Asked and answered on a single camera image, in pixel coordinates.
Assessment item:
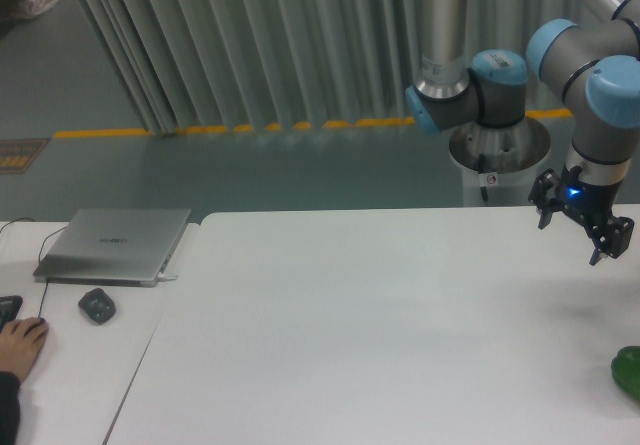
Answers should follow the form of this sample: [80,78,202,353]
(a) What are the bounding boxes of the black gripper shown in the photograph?
[528,166,634,266]

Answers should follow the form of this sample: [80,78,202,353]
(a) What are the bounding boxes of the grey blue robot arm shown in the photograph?
[405,0,639,262]

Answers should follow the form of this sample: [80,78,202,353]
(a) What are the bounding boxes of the dark sleeved forearm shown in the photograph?
[1,372,21,445]

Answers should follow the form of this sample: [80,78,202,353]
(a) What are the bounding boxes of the green pepper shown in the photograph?
[610,345,640,401]

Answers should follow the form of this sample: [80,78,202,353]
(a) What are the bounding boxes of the person's hand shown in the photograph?
[1,317,49,383]

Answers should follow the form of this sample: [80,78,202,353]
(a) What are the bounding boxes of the grey pleated curtain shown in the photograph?
[67,0,640,134]

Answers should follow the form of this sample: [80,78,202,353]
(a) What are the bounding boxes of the white usb plug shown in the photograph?
[157,274,179,282]

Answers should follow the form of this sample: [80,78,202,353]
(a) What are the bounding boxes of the silver closed laptop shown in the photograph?
[33,208,191,286]

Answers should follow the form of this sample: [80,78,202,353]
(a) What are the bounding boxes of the small black controller device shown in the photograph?
[78,288,117,325]

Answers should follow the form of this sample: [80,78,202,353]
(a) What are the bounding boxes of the black keyboard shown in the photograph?
[0,295,23,329]

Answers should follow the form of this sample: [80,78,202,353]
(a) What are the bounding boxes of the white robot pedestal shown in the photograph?
[449,117,551,207]

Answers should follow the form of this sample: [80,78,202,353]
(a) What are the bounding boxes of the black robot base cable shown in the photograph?
[477,153,489,207]

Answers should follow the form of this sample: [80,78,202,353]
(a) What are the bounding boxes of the black mouse cable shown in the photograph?
[0,217,69,319]

